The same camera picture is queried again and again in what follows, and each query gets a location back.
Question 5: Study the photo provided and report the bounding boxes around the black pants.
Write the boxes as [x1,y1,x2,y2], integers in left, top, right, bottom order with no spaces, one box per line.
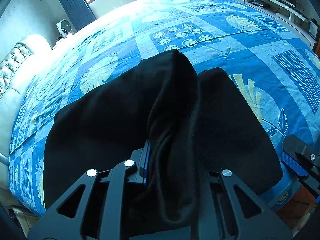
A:
[43,50,283,236]

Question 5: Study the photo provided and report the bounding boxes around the blue patterned bed sheet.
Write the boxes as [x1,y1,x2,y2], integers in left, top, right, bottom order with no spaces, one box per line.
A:
[8,0,319,219]

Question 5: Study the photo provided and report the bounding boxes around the white TV cabinet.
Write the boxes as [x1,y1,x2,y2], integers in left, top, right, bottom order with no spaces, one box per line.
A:
[233,0,319,51]

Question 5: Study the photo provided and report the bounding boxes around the tufted cream headboard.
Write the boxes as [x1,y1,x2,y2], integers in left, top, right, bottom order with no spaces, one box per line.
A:
[0,33,53,188]

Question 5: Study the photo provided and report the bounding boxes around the white fan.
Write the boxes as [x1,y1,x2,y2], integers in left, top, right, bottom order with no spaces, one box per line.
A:
[56,19,74,38]

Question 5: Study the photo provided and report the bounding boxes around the dark blue right curtain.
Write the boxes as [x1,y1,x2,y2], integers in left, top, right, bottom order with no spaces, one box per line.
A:
[59,0,97,31]

